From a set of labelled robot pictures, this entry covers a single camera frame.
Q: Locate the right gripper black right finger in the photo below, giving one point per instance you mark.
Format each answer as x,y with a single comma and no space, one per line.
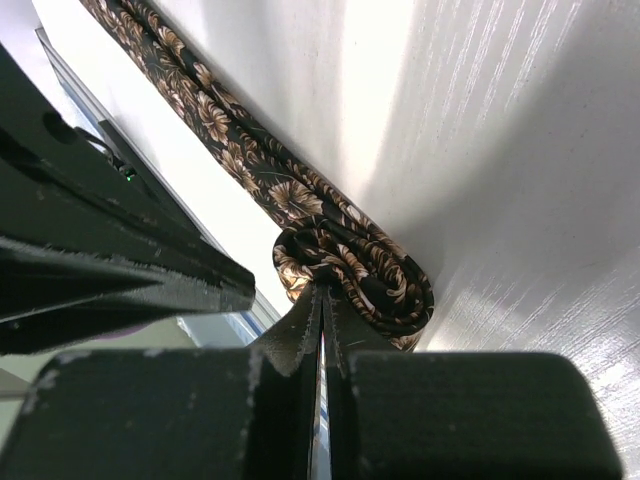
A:
456,415

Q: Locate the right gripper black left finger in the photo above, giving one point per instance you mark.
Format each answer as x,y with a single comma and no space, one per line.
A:
242,413

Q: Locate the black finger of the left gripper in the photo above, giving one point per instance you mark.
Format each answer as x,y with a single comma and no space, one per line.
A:
85,250

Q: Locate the brown floral tie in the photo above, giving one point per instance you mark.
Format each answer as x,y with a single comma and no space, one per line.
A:
324,236

